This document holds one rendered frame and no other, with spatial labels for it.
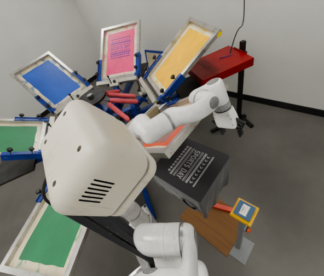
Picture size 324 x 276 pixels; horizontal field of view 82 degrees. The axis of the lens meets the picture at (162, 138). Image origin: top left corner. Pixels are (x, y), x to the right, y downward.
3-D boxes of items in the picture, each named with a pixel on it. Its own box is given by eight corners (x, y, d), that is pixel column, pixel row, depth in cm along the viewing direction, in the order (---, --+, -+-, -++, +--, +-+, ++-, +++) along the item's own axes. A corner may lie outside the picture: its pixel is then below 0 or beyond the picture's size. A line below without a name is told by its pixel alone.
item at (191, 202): (207, 210, 157) (203, 191, 131) (202, 218, 153) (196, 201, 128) (166, 184, 183) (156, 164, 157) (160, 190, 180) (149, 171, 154)
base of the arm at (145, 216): (133, 241, 103) (122, 233, 92) (124, 222, 111) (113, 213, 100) (156, 223, 106) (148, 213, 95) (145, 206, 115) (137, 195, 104)
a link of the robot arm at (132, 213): (128, 226, 93) (114, 215, 82) (119, 206, 102) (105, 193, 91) (144, 215, 95) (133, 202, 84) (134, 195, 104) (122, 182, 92)
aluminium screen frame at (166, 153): (229, 86, 108) (225, 81, 107) (169, 159, 85) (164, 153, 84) (162, 111, 176) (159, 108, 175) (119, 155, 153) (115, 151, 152)
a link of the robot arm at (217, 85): (196, 98, 71) (183, 94, 79) (205, 119, 76) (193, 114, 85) (225, 76, 73) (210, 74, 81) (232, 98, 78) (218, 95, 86)
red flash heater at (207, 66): (228, 53, 236) (228, 44, 227) (253, 66, 204) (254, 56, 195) (185, 72, 232) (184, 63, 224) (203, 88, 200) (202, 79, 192)
